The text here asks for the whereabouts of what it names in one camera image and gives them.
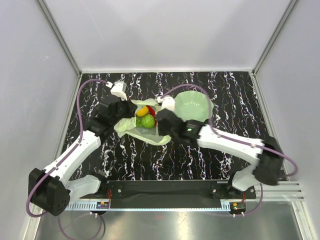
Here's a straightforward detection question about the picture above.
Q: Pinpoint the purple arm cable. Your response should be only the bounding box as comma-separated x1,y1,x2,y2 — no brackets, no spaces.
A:
159,84,299,217
26,79,113,240

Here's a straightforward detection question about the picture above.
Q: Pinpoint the light green wavy bowl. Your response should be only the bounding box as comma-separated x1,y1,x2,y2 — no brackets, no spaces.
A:
174,90,214,122

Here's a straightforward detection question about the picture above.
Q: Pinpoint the green fruit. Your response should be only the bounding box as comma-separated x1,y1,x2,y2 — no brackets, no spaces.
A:
135,116,143,128
140,114,156,129

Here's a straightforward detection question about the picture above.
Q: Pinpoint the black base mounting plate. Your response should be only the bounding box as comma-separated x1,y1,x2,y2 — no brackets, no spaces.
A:
106,180,256,209

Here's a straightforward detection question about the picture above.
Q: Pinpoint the aluminium frame rail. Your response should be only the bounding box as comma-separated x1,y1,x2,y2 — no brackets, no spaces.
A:
36,0,82,76

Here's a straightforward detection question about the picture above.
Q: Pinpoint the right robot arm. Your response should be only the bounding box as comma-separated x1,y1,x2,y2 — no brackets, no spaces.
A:
155,109,283,199

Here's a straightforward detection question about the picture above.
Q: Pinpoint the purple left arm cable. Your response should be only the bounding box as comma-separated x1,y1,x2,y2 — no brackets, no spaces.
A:
26,79,113,240

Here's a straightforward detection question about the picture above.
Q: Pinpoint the red fruit in bag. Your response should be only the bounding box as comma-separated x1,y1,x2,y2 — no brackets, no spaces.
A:
146,105,157,125

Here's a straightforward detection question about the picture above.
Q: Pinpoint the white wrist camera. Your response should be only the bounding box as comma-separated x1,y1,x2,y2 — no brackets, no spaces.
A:
156,95,176,112
105,81,128,101

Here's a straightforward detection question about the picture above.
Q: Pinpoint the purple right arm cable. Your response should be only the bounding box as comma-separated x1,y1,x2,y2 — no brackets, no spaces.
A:
159,84,299,217

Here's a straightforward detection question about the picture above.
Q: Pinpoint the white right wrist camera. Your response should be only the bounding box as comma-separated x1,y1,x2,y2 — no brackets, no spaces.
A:
156,95,176,112

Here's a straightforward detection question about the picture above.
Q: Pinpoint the white slotted cable duct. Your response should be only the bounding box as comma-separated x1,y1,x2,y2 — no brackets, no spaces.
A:
65,199,110,211

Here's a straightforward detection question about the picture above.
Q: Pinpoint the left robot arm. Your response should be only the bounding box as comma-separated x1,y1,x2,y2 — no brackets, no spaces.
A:
26,95,137,217

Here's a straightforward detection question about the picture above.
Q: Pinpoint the orange fruit in bag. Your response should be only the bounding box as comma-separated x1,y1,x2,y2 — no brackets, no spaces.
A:
136,106,149,118

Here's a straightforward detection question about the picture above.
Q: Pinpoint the black marble pattern mat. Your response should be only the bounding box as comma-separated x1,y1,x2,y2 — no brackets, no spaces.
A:
71,71,269,181

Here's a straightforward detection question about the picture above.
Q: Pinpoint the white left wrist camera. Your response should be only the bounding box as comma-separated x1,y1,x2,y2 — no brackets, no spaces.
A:
105,81,128,101

